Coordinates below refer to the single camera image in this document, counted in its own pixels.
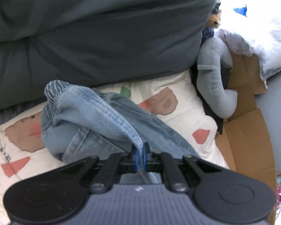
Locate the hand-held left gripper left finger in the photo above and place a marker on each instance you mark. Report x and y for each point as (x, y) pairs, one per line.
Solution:
(136, 160)

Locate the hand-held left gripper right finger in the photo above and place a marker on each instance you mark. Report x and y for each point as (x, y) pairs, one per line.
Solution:
(144, 160)

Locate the blue denim jeans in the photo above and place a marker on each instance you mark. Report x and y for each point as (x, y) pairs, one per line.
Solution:
(95, 121)

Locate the bear print blanket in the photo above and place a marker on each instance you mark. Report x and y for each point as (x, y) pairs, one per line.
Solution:
(192, 119)

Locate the black cloth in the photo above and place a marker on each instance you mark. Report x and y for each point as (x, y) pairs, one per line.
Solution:
(216, 121)

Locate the grey plush elephant toy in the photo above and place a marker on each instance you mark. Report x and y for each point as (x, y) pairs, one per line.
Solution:
(213, 86)

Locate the flat brown cardboard sheet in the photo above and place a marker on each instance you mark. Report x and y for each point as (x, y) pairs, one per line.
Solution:
(248, 145)

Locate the dark grey pillow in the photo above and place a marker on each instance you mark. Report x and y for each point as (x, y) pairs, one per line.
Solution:
(95, 32)

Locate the grey plastic-wrapped mattress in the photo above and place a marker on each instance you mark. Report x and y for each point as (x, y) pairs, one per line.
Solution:
(278, 121)

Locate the white pillow in plastic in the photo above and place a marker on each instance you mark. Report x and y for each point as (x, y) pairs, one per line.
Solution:
(260, 28)

